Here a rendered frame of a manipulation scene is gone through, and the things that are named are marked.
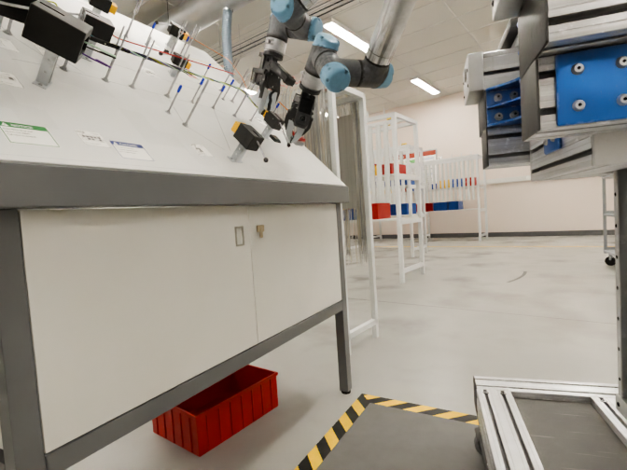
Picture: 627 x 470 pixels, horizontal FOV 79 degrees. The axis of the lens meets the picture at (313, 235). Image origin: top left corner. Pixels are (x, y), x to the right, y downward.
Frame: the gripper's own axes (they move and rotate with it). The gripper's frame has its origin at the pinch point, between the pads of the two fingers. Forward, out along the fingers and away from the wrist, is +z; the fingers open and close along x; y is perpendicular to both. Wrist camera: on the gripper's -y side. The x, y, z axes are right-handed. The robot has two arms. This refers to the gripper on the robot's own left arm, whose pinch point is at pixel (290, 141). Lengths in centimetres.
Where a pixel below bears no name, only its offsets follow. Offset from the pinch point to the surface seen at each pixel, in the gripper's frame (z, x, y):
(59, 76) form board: -17, 55, -37
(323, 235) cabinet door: 25.5, -22.7, -13.7
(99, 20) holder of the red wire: -23, 55, -17
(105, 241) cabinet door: -7, 32, -69
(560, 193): 208, -585, 517
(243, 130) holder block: -13.7, 15.2, -26.3
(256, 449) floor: 68, -18, -77
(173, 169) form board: -13, 26, -50
